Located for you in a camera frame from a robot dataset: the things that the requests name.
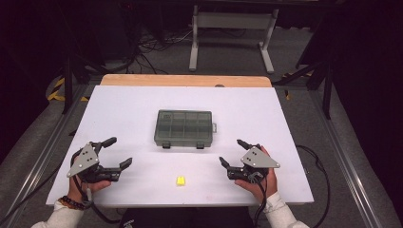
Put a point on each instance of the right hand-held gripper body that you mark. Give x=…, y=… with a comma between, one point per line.
x=256, y=158

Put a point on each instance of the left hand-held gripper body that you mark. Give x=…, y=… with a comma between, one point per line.
x=84, y=160

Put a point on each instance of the small yellow foam piece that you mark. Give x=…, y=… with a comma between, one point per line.
x=180, y=181

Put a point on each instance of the clear grey organizer box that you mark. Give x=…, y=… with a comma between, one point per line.
x=183, y=126

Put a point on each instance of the person's right hand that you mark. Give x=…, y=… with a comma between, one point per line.
x=266, y=188

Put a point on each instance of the person's left hand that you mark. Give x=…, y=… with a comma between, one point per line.
x=77, y=191

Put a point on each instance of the white board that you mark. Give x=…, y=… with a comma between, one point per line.
x=133, y=104

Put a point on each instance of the small yellow tape piece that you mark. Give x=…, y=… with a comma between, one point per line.
x=286, y=94

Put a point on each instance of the person's dark lap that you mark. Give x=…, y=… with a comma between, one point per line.
x=190, y=218

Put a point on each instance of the black stand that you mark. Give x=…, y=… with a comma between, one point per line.
x=67, y=88
x=327, y=95

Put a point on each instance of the yellow black floor tape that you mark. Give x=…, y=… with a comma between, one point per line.
x=54, y=95

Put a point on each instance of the wooden table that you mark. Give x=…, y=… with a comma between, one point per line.
x=177, y=80

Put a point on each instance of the metal floor rail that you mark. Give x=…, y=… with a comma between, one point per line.
x=52, y=142
x=347, y=164

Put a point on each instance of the white desk frame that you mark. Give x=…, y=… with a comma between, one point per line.
x=234, y=20

